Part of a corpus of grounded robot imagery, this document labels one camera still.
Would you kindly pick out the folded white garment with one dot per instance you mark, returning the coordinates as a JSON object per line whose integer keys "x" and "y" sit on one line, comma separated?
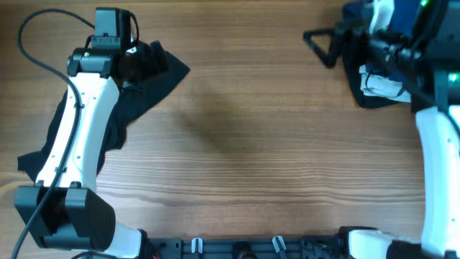
{"x": 376, "y": 85}

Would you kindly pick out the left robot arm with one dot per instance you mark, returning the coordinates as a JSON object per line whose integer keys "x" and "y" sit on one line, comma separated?
{"x": 62, "y": 209}

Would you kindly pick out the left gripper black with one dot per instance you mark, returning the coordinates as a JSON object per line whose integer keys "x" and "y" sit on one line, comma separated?
{"x": 153, "y": 57}

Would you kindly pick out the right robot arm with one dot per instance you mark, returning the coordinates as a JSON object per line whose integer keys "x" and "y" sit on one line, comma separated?
{"x": 396, "y": 51}

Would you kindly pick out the folded navy garment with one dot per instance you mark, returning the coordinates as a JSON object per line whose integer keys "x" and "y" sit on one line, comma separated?
{"x": 403, "y": 18}

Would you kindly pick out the folded black garment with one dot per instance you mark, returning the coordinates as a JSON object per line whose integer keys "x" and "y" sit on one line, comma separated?
{"x": 381, "y": 59}

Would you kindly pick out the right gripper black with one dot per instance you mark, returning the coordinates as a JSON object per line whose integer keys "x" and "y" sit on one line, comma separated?
{"x": 345, "y": 44}

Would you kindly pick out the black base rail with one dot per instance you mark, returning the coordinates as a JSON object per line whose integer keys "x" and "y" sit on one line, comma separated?
{"x": 277, "y": 247}

